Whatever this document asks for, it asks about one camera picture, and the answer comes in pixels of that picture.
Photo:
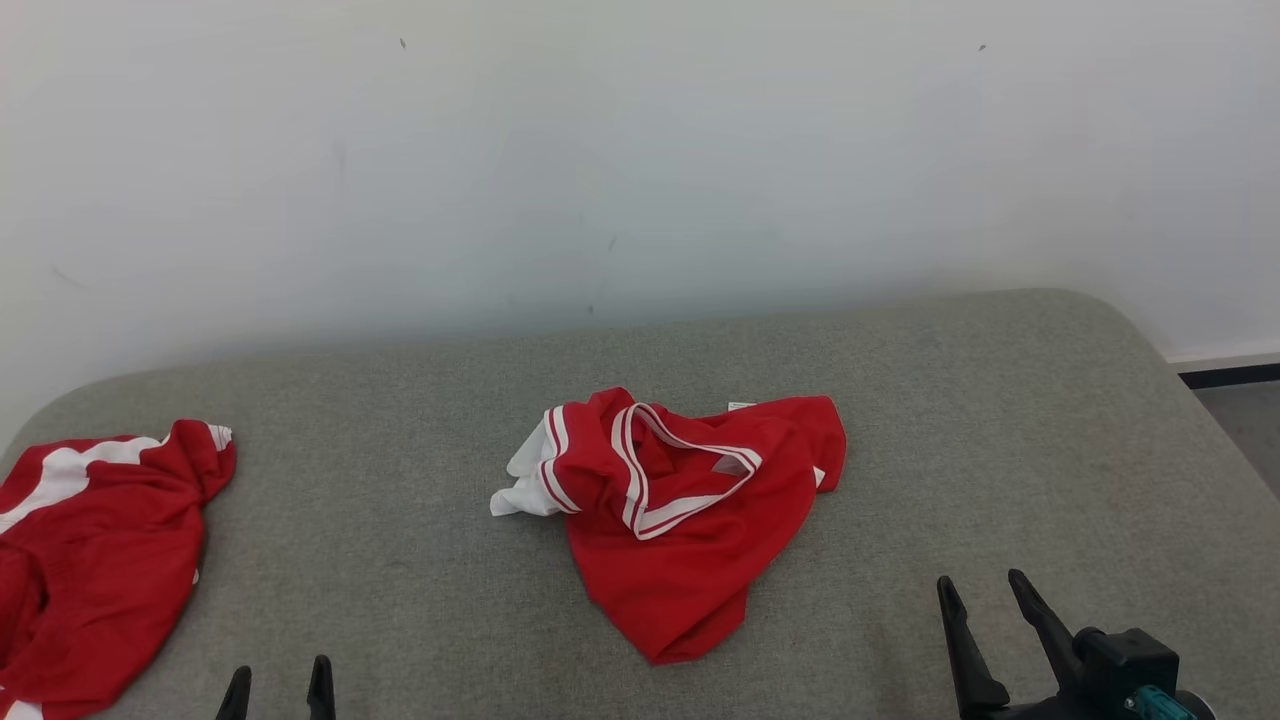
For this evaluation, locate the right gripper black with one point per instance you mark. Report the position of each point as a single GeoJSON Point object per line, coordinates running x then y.
{"type": "Point", "coordinates": [1040, 712]}

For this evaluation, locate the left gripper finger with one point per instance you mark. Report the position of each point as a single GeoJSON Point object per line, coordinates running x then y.
{"type": "Point", "coordinates": [236, 700]}
{"type": "Point", "coordinates": [321, 695]}

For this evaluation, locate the red number 23 basketball jersey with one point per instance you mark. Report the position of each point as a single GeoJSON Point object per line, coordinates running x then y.
{"type": "Point", "coordinates": [680, 570]}

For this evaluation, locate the crumpled red and white garment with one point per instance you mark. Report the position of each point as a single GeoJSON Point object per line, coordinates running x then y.
{"type": "Point", "coordinates": [100, 570]}

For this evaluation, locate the white and black baseboard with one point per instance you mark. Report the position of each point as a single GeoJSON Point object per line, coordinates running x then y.
{"type": "Point", "coordinates": [1230, 368]}

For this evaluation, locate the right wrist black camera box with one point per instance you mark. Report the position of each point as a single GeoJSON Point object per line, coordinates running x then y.
{"type": "Point", "coordinates": [1130, 660]}

